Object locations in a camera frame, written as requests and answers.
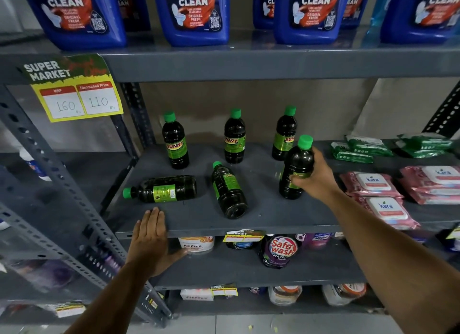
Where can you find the person's right hand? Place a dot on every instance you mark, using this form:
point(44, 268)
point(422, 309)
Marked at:
point(318, 181)

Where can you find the person's left hand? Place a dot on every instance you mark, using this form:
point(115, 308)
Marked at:
point(149, 244)

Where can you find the person's left thumb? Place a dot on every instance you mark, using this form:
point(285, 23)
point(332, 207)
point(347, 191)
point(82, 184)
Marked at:
point(176, 255)

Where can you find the person's left middle finger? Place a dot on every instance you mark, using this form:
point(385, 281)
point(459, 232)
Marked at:
point(154, 220)

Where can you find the person's left little finger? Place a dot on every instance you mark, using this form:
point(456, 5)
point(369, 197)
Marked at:
point(136, 230)

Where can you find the person's right thumb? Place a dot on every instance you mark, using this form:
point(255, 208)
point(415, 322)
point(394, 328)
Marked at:
point(300, 179)

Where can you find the dark cleaner bottle green cap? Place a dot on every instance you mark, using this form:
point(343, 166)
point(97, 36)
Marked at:
point(296, 161)

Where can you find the person's right forearm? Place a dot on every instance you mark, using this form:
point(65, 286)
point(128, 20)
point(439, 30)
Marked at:
point(395, 269)

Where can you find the person's left forearm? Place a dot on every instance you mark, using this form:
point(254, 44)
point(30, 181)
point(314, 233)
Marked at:
point(107, 301)

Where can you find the white tub orange label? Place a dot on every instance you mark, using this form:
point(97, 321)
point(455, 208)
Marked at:
point(196, 243)

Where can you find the white carton box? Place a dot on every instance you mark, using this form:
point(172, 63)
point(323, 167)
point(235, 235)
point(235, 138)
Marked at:
point(197, 294)

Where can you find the green wipes packet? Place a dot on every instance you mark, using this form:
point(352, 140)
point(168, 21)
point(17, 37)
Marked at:
point(369, 145)
point(426, 140)
point(420, 152)
point(351, 153)

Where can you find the small yellow shelf label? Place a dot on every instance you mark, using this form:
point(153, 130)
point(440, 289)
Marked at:
point(224, 290)
point(454, 233)
point(243, 236)
point(68, 309)

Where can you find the pink wipes pack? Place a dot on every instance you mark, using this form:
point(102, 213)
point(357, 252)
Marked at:
point(391, 212)
point(435, 175)
point(433, 196)
point(370, 184)

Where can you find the purple detergent pouch red logo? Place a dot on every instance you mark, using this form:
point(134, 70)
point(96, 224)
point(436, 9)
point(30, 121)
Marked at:
point(278, 252)

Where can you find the group of dark green-capped bottles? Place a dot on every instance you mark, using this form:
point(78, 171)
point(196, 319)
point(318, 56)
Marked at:
point(175, 147)

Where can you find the grey metal shelf rack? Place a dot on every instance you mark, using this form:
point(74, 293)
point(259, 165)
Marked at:
point(54, 186)
point(258, 62)

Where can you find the white jar orange label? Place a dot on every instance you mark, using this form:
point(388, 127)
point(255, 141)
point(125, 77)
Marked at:
point(285, 295)
point(343, 293)

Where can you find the white spray bottle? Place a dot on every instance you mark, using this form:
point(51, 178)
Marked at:
point(34, 165)

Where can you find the yellow green price tag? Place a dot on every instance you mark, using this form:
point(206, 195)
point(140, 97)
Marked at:
point(77, 93)

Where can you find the row of blue cleaner jugs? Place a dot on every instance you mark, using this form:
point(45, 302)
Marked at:
point(194, 14)

